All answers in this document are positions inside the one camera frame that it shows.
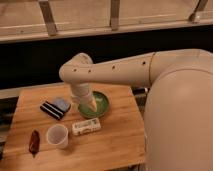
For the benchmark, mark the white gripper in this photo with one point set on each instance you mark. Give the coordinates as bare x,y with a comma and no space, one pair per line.
82,94

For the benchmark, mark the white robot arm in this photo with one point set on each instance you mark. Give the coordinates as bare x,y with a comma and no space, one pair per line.
178,116

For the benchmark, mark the white rectangular box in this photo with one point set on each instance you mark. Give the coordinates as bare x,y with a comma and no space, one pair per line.
86,126

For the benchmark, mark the metal window frame rail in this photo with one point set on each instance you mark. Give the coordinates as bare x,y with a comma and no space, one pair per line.
26,20

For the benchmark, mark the blue cloth pad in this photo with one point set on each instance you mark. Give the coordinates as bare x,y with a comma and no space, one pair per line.
62,104

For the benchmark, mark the wooden table board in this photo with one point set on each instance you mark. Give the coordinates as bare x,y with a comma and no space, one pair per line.
119,142

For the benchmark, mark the green ceramic bowl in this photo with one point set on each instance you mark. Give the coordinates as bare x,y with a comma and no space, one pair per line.
102,106

